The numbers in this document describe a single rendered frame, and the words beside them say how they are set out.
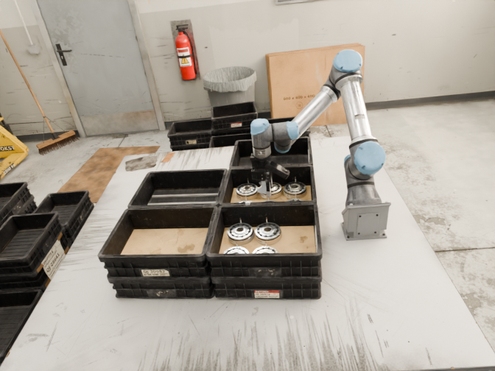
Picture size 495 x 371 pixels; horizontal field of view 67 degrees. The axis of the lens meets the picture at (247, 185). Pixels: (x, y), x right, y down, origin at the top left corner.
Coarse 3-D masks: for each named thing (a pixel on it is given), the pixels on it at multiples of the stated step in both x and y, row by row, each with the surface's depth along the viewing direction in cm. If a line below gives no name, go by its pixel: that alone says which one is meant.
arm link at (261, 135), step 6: (258, 120) 154; (264, 120) 153; (252, 126) 151; (258, 126) 150; (264, 126) 150; (270, 126) 152; (252, 132) 153; (258, 132) 151; (264, 132) 152; (270, 132) 152; (252, 138) 155; (258, 138) 153; (264, 138) 153; (270, 138) 153; (258, 144) 154; (264, 144) 154
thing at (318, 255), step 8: (216, 216) 148; (216, 224) 144; (320, 240) 130; (208, 248) 132; (320, 248) 127; (208, 256) 129; (216, 256) 129; (224, 256) 128; (232, 256) 128; (240, 256) 128; (248, 256) 127; (256, 256) 127; (264, 256) 126; (272, 256) 126; (280, 256) 126; (288, 256) 125; (296, 256) 125; (304, 256) 125; (312, 256) 124; (320, 256) 125
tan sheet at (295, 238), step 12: (228, 228) 157; (288, 228) 153; (300, 228) 152; (312, 228) 151; (228, 240) 150; (252, 240) 149; (288, 240) 147; (300, 240) 146; (312, 240) 145; (252, 252) 143; (288, 252) 141
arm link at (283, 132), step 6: (276, 126) 152; (282, 126) 152; (288, 126) 152; (294, 126) 152; (276, 132) 152; (282, 132) 152; (288, 132) 152; (294, 132) 152; (276, 138) 153; (282, 138) 153; (288, 138) 154; (294, 138) 154; (282, 144) 160; (288, 144) 162
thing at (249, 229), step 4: (236, 224) 153; (240, 224) 153; (244, 224) 153; (232, 228) 151; (248, 228) 151; (252, 228) 150; (228, 232) 150; (232, 232) 149; (248, 232) 149; (252, 232) 148; (232, 236) 147; (236, 236) 147; (240, 236) 147; (244, 236) 146; (248, 236) 146
